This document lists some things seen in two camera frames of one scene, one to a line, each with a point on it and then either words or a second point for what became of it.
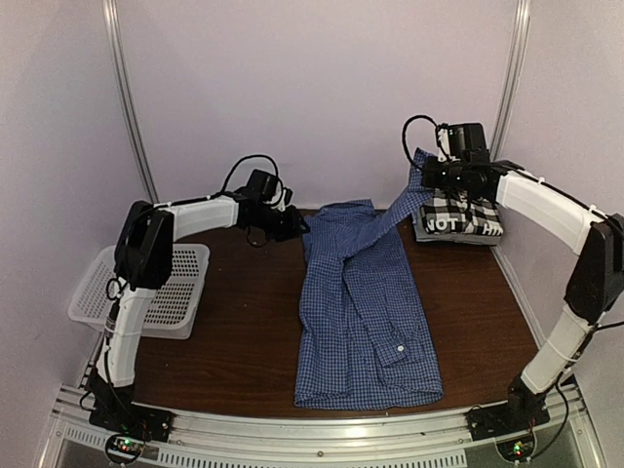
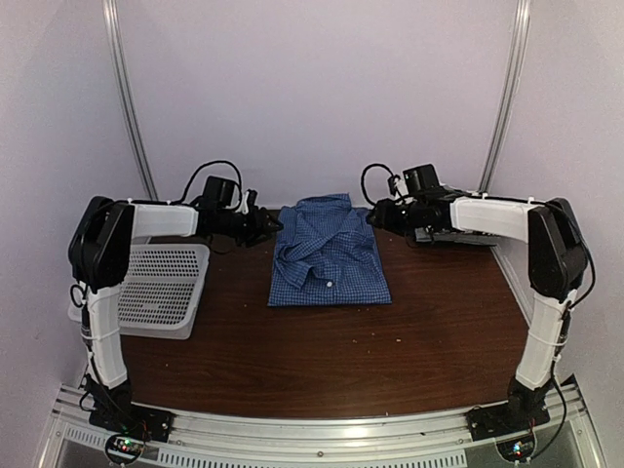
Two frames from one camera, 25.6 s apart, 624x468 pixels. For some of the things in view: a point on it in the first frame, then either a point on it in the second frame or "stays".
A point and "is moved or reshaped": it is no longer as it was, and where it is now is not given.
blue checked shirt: [365, 335] is moved or reshaped
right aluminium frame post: [513, 78] stays
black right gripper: [430, 179] → [384, 217]
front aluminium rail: [565, 438] stays
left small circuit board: [124, 449] stays
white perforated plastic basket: [174, 311] stays
